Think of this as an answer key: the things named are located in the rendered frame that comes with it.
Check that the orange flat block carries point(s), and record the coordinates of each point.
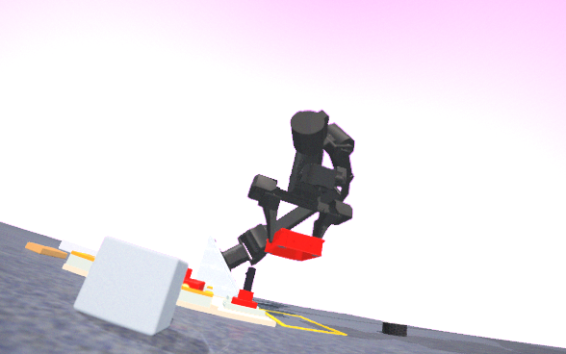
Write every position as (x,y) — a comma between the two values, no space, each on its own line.
(49,251)

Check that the black toy wheel with white hub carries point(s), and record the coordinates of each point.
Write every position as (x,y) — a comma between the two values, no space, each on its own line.
(396,329)

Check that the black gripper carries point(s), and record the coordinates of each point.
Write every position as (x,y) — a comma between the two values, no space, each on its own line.
(265,190)

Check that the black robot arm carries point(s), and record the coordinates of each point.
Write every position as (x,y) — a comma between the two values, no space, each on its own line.
(311,136)

